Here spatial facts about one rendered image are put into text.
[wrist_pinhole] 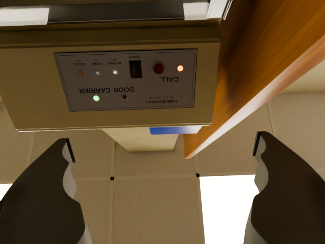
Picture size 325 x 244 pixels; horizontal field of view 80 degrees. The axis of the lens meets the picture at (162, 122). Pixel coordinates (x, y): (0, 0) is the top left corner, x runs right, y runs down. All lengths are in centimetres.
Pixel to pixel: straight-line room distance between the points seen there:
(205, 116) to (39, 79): 25
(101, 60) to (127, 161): 123
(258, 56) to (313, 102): 168
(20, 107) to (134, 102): 17
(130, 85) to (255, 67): 18
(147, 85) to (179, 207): 124
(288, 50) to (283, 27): 3
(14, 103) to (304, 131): 177
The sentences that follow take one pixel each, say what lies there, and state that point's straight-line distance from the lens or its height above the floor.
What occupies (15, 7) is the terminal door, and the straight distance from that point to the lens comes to 29.
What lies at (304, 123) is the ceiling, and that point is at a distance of 187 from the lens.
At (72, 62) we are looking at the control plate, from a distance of 30.
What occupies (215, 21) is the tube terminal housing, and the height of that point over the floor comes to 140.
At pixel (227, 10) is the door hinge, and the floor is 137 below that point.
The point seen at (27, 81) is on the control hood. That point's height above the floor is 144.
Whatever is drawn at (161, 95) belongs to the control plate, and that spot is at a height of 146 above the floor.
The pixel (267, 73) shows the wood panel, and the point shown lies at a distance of 28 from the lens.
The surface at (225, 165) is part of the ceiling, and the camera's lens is 152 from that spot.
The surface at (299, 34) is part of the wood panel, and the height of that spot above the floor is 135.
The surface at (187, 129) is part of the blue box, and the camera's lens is 38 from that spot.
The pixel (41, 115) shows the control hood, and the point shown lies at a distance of 36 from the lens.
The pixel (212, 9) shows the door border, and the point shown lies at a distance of 27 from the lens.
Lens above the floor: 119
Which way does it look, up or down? 74 degrees up
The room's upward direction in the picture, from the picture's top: 180 degrees counter-clockwise
